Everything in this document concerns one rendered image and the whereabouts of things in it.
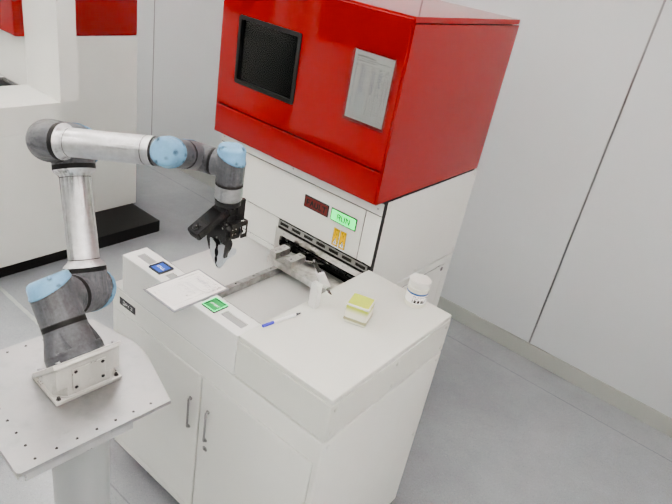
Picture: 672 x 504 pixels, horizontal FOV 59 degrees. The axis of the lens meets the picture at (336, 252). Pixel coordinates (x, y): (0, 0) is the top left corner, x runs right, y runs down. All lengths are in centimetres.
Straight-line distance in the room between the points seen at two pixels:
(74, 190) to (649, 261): 261
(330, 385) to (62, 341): 70
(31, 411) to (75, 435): 14
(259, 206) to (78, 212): 84
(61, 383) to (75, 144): 60
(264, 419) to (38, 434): 58
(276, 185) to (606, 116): 168
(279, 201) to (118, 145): 90
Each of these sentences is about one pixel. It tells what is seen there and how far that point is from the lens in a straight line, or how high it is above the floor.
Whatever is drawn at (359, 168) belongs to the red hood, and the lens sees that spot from 199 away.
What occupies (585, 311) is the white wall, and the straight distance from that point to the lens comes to 349.
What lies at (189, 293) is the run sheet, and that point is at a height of 96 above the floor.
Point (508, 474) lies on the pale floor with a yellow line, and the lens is 297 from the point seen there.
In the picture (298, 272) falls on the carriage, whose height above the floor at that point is 88.
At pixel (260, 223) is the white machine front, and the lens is 245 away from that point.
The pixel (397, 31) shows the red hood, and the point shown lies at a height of 177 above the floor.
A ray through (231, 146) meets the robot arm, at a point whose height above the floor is 146.
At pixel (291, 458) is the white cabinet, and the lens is 177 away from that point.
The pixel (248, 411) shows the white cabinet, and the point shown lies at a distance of 182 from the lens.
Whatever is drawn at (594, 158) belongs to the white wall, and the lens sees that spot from 326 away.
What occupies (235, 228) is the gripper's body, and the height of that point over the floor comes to 123.
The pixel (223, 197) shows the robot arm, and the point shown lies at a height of 133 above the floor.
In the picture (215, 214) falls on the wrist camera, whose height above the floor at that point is 127.
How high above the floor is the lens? 199
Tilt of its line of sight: 28 degrees down
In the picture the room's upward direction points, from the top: 11 degrees clockwise
